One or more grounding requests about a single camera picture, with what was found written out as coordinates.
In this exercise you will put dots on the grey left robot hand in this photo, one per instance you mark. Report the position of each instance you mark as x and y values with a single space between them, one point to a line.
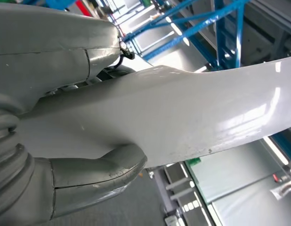
41 56

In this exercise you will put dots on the blue metal shelf rack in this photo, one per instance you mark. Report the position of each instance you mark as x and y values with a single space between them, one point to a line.
228 31

